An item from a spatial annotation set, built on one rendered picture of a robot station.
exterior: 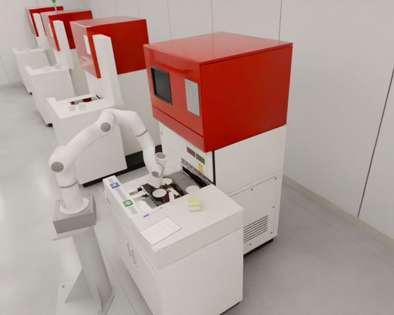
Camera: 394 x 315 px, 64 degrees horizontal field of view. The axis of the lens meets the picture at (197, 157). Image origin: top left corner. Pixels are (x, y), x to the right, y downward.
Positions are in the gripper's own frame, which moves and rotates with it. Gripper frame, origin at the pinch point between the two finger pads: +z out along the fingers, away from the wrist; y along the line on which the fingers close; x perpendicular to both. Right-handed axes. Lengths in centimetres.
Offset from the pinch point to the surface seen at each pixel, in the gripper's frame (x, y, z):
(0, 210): 16, -182, 165
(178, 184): 13.7, 13.7, -2.7
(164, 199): -5.2, 12.2, -2.1
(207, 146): 12, 25, -46
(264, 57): 51, 33, -102
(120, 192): -14.6, -17.6, 2.8
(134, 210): -28.7, 1.6, -4.3
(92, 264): -41, -17, 58
